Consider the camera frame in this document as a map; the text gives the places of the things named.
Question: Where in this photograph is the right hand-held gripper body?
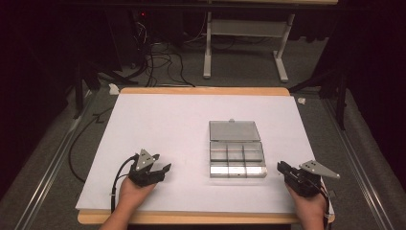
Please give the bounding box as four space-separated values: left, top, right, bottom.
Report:
286 159 341 198

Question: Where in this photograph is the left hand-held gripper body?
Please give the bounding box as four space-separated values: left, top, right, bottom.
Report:
127 149 161 188

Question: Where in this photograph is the clear plastic compartment box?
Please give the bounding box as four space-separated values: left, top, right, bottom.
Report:
209 118 268 179

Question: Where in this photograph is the person's right hand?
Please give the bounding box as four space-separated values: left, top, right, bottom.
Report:
286 184 327 225

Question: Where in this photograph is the person's left hand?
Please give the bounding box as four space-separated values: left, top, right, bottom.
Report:
116 176 157 216

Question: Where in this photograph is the white table sheet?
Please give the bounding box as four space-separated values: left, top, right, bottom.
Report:
75 93 335 215

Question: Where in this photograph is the wooden table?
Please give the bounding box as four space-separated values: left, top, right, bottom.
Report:
77 86 336 225

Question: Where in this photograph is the black stand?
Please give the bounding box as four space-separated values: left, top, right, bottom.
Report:
72 60 139 120
288 63 350 131

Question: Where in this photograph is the dark computer tower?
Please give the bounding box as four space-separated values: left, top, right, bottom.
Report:
104 8 151 72

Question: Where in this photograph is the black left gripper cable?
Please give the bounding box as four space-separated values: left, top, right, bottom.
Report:
110 154 140 214

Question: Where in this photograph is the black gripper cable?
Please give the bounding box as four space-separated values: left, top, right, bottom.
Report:
110 154 140 214
319 185 331 230

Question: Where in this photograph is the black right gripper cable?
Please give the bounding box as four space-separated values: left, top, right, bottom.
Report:
319 185 331 230

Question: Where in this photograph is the metal floor rail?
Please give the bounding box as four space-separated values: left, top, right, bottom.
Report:
13 92 98 230
321 98 396 230

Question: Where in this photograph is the black floor cable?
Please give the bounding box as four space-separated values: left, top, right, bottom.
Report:
68 107 113 184

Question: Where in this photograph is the tangle of black floor cables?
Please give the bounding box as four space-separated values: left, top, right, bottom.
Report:
133 18 196 88

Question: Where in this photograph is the white metal desk frame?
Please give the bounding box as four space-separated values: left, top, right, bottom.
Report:
203 0 339 83

